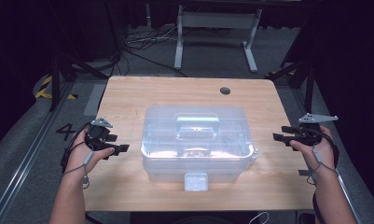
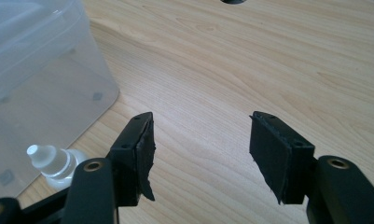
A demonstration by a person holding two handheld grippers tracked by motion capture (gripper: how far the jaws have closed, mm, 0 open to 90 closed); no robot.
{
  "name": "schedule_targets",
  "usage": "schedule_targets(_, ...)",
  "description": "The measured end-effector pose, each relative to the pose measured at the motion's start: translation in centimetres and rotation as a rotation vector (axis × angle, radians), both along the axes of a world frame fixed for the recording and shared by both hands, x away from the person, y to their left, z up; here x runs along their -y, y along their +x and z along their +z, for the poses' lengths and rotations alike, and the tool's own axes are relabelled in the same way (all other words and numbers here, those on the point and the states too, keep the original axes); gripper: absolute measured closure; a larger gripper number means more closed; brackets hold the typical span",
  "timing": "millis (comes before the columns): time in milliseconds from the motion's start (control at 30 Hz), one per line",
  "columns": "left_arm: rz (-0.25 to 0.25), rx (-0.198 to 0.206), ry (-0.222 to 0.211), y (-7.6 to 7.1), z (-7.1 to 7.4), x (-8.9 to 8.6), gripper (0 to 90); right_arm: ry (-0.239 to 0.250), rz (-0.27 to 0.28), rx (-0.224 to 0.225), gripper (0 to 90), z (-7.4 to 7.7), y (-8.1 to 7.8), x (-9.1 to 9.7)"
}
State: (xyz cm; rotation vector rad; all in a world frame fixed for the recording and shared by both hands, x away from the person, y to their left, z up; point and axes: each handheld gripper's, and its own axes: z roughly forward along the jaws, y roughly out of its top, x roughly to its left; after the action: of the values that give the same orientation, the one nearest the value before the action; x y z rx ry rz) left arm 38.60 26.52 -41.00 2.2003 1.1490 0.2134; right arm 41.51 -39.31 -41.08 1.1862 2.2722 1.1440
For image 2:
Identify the small white dropper bottle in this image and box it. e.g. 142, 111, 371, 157
26, 144, 90, 191

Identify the clear plastic storage box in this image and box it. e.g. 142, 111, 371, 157
0, 0, 120, 200

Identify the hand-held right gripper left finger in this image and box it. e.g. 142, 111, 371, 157
108, 111, 157, 208

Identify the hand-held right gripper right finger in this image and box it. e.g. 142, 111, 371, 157
249, 110, 316, 205

